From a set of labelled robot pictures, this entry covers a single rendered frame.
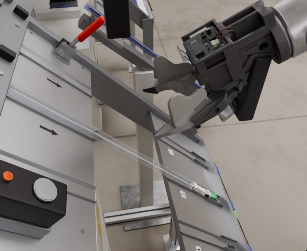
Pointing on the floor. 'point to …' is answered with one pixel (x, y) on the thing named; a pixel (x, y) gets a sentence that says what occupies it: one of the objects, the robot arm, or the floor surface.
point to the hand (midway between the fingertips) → (154, 112)
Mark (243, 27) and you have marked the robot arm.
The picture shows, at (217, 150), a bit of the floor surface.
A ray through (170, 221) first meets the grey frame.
